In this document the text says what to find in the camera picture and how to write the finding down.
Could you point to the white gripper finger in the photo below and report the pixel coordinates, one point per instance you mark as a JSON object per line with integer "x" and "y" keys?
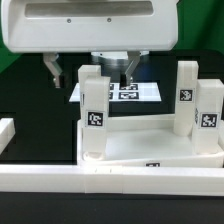
{"x": 133, "y": 61}
{"x": 50, "y": 60}

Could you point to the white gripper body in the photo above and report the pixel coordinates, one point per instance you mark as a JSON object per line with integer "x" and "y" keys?
{"x": 41, "y": 26}

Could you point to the white desk top tray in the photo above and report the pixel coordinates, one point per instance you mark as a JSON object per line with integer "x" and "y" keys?
{"x": 147, "y": 141}

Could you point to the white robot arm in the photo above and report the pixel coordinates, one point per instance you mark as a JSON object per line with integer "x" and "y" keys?
{"x": 116, "y": 58}

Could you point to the white left obstacle block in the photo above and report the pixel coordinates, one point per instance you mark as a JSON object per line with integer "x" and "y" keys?
{"x": 7, "y": 132}

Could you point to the white front obstacle bar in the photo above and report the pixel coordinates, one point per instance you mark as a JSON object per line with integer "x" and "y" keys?
{"x": 120, "y": 180}

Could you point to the white marker base plate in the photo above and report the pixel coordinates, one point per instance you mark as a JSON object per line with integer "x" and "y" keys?
{"x": 137, "y": 92}

